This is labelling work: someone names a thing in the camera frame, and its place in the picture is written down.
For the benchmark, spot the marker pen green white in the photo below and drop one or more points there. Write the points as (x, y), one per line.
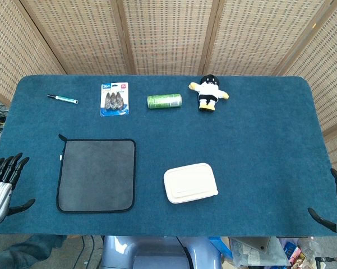
(62, 99)

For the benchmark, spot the penguin plush toy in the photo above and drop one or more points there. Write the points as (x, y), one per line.
(208, 91)

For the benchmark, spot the blue blister pack of hooks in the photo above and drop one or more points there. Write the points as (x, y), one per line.
(115, 101)

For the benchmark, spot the bamboo folding screen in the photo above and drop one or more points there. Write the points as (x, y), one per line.
(168, 33)

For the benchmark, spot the clear plastic storage bin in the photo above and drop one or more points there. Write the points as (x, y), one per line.
(255, 252)

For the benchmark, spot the white lidded food container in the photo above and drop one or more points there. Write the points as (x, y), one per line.
(190, 183)

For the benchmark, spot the grey and green cloth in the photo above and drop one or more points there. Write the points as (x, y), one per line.
(95, 173)

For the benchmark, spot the colourful snack packets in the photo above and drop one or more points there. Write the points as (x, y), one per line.
(293, 252)

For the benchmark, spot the green drink can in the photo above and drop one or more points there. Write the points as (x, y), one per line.
(165, 101)

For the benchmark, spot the dark trousers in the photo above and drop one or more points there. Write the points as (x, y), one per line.
(19, 253)

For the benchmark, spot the blue grey robot torso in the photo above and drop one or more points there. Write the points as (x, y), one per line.
(157, 253)

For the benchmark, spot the blue carpet table cover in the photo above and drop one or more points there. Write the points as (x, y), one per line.
(241, 140)

